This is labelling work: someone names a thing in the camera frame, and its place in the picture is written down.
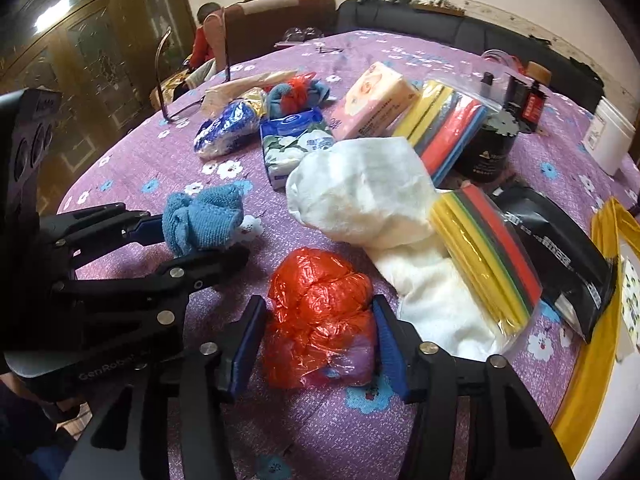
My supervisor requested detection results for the yellow rimmed white box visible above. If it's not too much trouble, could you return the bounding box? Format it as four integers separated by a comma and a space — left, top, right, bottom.
552, 197, 639, 466

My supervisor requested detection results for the white plastic jar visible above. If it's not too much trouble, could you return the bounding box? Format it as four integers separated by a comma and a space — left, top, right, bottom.
582, 98, 634, 177

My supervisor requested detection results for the colourful sheets bag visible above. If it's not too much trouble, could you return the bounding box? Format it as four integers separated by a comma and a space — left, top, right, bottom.
392, 79, 496, 186
430, 184, 542, 338

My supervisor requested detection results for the purple floral tablecloth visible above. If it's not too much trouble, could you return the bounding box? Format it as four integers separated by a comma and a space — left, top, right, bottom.
60, 30, 639, 479

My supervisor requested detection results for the black foil pouch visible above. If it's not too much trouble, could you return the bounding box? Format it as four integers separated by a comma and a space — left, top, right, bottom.
494, 184, 617, 344

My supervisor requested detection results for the brown armchair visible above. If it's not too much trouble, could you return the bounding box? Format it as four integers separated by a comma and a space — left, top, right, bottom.
203, 0, 336, 81

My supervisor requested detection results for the blue floral tissue pack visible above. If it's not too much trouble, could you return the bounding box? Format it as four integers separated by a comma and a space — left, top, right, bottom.
259, 107, 335, 191

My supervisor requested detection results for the blue red knitted toy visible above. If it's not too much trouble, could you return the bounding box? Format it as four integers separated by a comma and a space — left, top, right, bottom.
266, 73, 330, 119

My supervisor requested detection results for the pink tissue pack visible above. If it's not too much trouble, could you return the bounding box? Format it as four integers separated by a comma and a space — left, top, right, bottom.
329, 62, 419, 141

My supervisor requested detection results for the colourful sheets bag far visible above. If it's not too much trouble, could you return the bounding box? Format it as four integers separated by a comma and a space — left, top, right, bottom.
392, 79, 496, 186

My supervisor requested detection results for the white towel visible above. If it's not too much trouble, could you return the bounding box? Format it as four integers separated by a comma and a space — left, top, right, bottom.
367, 234, 509, 361

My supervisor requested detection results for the white plastic bag bundle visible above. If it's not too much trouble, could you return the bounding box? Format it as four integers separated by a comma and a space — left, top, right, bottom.
285, 136, 438, 249

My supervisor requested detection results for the blue white plastic bag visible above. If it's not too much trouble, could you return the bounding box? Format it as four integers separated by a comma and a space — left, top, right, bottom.
193, 87, 267, 160

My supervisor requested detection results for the dark wooden display cabinet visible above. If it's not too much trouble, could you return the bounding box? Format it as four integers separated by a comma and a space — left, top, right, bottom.
1, 0, 195, 214

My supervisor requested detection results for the black cylindrical can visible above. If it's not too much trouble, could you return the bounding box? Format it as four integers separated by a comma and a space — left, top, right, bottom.
454, 110, 520, 183

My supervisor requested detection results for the red plastic bag bundle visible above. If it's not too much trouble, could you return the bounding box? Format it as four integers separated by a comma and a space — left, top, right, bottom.
262, 247, 376, 389

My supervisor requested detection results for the colourful sheets bag near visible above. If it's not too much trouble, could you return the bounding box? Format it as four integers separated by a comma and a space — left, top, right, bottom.
430, 184, 542, 338

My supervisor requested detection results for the person in red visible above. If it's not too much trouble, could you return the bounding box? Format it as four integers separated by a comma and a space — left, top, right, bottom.
189, 2, 220, 70

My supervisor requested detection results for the red black small device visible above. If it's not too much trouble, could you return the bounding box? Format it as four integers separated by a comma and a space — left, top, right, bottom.
503, 61, 552, 133

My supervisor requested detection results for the blue knitted cloth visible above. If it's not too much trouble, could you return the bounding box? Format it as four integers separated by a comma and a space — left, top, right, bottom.
162, 184, 244, 257

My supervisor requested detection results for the black leather sofa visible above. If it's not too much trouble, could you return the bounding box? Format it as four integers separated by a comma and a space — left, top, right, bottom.
335, 0, 604, 112

